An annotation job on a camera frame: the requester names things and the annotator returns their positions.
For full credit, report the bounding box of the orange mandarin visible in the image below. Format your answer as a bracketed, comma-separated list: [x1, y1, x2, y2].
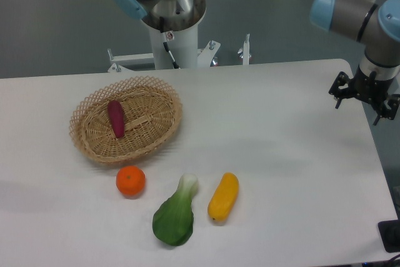
[116, 166, 146, 197]

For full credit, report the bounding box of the black device at edge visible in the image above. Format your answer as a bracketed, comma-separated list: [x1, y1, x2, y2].
[377, 219, 399, 253]

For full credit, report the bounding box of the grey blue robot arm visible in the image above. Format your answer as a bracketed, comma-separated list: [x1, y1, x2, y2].
[114, 0, 399, 119]

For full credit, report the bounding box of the purple sweet potato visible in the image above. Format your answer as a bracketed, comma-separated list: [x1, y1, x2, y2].
[107, 100, 125, 138]

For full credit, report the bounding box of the white metal base frame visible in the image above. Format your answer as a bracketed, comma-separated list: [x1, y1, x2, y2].
[107, 33, 252, 73]

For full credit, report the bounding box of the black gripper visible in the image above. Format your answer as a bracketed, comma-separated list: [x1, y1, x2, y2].
[329, 71, 399, 125]

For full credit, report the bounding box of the black white cable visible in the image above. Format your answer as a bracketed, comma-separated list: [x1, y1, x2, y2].
[159, 16, 181, 69]

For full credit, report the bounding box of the woven wicker basket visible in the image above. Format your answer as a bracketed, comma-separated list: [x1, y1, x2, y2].
[69, 76, 183, 165]

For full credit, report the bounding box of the green bok choy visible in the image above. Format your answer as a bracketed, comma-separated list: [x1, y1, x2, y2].
[152, 173, 199, 246]

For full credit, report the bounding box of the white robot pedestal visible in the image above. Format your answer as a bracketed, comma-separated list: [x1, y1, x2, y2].
[142, 0, 206, 69]

